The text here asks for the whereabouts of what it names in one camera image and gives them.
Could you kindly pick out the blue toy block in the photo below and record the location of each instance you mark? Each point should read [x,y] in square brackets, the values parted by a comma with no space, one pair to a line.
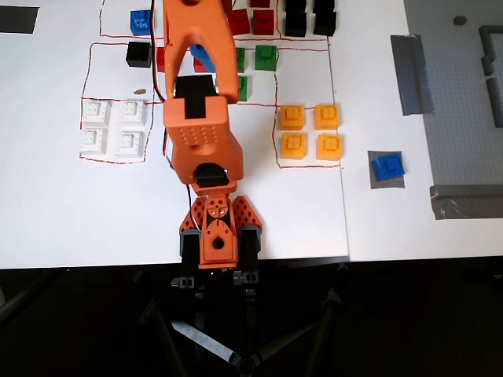
[389,167]
[139,21]

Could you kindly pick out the small dark grey piece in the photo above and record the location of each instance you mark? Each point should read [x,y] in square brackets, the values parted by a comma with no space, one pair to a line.
[459,20]

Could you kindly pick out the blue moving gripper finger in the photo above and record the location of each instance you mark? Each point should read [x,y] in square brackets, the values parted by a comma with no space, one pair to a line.
[203,57]

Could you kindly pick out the grey studded baseplate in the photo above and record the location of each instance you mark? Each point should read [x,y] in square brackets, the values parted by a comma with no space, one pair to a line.
[456,118]

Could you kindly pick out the white toy block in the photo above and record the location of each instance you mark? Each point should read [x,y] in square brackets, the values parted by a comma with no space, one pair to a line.
[132,113]
[96,113]
[129,143]
[93,140]

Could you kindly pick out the black grey table clamp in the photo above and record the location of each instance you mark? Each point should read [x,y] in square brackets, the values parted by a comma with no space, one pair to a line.
[249,251]
[189,255]

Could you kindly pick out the dark grey corner brick wall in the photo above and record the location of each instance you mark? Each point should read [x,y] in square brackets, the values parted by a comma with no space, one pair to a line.
[485,35]

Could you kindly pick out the green toy block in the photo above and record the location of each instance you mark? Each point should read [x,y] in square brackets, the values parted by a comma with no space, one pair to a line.
[241,59]
[266,58]
[243,88]

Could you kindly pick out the long dark grey brick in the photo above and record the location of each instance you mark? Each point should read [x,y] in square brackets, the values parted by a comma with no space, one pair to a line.
[496,104]

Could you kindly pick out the black tape patch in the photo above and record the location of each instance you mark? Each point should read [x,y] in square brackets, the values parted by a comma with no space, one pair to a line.
[17,19]

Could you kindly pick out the yellow toy block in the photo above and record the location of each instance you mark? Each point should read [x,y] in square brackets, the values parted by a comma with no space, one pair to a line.
[293,145]
[329,147]
[292,118]
[327,116]

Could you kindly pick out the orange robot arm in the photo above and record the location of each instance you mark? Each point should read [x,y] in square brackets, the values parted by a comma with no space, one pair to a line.
[200,133]

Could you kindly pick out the wide grey tape strip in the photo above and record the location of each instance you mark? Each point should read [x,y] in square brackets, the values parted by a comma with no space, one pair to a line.
[467,202]

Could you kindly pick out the short dark grey brick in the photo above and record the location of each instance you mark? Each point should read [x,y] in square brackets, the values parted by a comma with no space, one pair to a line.
[488,65]

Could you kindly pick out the dark metal stand frame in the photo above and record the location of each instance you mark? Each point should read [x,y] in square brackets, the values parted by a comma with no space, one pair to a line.
[204,339]

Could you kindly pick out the small brown scrap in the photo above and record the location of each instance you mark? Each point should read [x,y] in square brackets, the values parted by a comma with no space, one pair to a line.
[140,92]

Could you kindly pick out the long grey tape strip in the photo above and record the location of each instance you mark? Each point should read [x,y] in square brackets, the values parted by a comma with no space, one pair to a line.
[408,70]

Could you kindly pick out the grey square tape marker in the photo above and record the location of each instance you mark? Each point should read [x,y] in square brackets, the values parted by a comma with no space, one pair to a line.
[389,185]

